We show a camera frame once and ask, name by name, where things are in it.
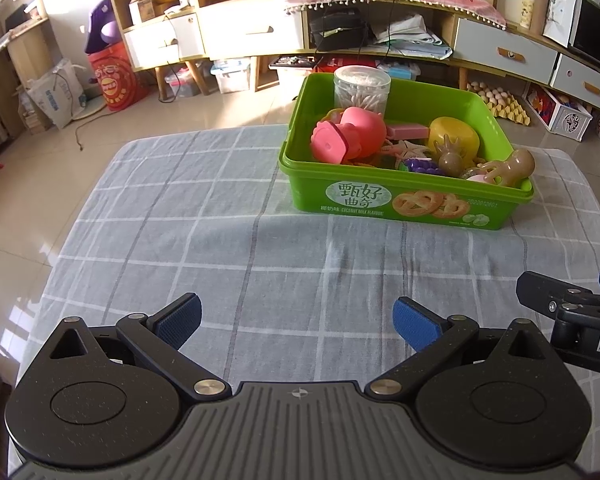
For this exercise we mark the pink pig toy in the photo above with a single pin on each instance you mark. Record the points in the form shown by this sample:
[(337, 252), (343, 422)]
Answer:
[(360, 130)]

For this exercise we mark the black microwave oven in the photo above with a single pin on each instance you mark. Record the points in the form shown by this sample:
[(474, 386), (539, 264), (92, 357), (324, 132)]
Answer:
[(597, 30)]

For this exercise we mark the small cardboard box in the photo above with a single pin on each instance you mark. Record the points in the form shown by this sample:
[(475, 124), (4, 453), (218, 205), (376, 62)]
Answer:
[(141, 9)]

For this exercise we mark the black bag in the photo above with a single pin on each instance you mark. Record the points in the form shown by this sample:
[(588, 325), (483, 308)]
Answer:
[(337, 30)]

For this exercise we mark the green plastic box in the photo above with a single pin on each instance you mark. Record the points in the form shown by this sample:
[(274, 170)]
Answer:
[(360, 200)]

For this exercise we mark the purple toy grapes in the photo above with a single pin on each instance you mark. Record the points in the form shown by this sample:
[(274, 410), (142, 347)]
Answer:
[(420, 166)]

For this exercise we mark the black tray of small parts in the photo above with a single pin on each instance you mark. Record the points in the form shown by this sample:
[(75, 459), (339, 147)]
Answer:
[(290, 61)]

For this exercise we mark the grey cabinet drawer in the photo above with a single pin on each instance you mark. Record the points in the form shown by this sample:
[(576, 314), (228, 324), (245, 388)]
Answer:
[(540, 65), (570, 77)]

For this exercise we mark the white plastic bag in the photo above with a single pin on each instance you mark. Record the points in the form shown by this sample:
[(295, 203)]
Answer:
[(55, 95)]

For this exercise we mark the pink rectangular box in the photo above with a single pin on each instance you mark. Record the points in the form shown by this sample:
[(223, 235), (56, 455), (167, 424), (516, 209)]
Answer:
[(407, 131)]

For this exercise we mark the dark amber rubber hand toy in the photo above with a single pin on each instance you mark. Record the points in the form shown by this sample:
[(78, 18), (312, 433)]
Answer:
[(450, 160)]

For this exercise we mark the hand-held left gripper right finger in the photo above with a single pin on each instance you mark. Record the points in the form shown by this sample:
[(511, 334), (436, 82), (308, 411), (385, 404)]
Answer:
[(417, 325)]

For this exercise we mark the white cabinet drawer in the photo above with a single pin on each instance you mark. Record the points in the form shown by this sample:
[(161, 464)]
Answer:
[(150, 45), (230, 30)]

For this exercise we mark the red flat box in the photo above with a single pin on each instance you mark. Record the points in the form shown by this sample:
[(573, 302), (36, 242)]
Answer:
[(327, 66)]

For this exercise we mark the pile of white papers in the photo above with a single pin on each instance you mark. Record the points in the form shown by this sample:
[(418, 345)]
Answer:
[(410, 35)]

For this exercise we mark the purple plastic object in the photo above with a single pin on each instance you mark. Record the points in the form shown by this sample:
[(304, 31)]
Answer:
[(97, 25)]

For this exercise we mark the yellow egg tray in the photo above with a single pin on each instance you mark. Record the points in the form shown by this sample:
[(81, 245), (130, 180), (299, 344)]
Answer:
[(505, 110)]

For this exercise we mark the wooden side shelf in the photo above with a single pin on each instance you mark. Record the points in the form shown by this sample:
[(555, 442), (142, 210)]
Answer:
[(30, 45)]

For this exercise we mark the clear lidded storage box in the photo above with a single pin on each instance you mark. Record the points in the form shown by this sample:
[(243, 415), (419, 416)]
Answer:
[(400, 70)]

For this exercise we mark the red paper bag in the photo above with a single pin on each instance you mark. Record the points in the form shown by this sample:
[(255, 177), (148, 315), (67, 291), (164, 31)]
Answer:
[(115, 82)]

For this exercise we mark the batch of brown eggs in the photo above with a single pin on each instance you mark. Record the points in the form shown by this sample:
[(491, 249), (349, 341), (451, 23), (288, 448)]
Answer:
[(495, 94)]

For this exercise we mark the grey checked tablecloth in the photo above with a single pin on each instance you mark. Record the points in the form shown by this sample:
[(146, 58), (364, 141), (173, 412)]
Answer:
[(180, 240)]

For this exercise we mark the wooden TV cabinet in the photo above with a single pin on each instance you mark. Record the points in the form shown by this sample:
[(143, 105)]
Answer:
[(447, 40)]

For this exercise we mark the dried starfish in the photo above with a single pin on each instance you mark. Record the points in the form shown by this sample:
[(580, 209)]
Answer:
[(410, 149)]

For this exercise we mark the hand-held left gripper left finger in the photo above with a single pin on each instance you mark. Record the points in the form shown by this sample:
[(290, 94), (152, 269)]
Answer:
[(180, 322)]

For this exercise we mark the clear cotton swab jar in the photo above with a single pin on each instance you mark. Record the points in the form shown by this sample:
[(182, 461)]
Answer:
[(362, 87)]

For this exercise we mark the yellow plastic bowl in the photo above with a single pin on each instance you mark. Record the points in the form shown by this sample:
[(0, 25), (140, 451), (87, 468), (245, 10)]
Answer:
[(455, 132)]

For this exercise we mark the pale amber rubber hand toy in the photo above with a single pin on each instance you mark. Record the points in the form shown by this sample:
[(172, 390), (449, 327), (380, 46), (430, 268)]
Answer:
[(510, 167)]

